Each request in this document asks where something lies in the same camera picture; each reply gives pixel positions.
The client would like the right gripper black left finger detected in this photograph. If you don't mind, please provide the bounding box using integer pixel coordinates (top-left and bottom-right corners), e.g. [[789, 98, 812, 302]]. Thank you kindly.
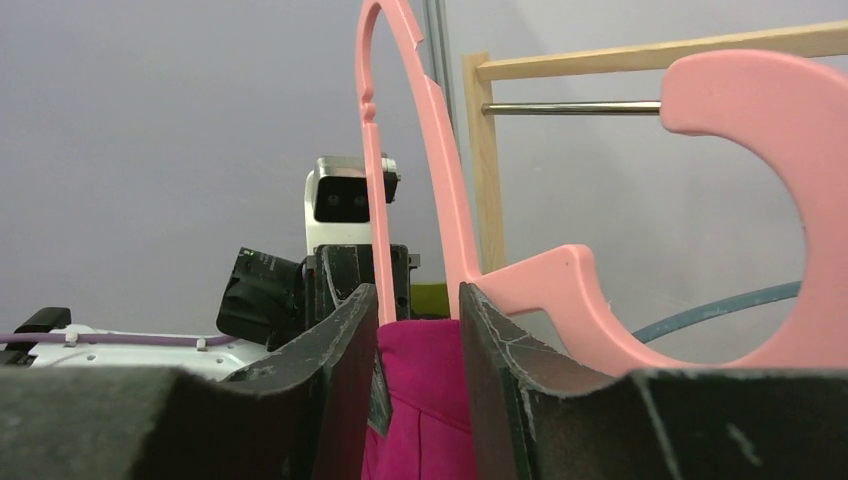
[[1, 284, 378, 479]]

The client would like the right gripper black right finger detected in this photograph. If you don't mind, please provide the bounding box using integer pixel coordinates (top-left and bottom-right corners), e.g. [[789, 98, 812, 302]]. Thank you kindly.
[[459, 284, 847, 479]]

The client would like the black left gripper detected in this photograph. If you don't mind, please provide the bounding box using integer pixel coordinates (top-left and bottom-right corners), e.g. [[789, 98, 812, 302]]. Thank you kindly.
[[303, 244, 419, 328]]

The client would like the magenta skirt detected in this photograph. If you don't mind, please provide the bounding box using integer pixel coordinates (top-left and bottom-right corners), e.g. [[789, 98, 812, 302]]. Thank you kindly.
[[361, 319, 477, 480]]

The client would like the grey-blue plastic hanger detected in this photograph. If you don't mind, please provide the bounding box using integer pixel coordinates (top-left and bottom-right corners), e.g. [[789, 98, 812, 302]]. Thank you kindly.
[[633, 281, 801, 343]]

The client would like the pink hanger hook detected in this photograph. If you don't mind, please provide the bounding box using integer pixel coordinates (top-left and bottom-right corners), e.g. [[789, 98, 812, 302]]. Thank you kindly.
[[355, 1, 847, 375]]

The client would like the olive green plastic basket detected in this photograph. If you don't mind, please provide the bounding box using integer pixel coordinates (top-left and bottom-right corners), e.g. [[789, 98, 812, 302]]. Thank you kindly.
[[410, 283, 451, 320]]

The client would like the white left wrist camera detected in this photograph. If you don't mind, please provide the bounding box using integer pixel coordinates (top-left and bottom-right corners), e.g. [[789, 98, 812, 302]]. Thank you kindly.
[[304, 156, 372, 254]]

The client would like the wooden clothes rack frame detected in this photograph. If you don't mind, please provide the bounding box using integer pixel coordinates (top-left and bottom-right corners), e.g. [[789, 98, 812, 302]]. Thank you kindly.
[[463, 20, 847, 272]]

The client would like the grey wall conduit strip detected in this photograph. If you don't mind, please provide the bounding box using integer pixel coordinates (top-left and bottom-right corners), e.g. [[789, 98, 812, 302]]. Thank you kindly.
[[422, 0, 456, 127]]

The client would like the steel hanging rail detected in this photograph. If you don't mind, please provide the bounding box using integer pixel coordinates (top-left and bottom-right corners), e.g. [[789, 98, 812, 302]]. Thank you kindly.
[[481, 100, 662, 116]]

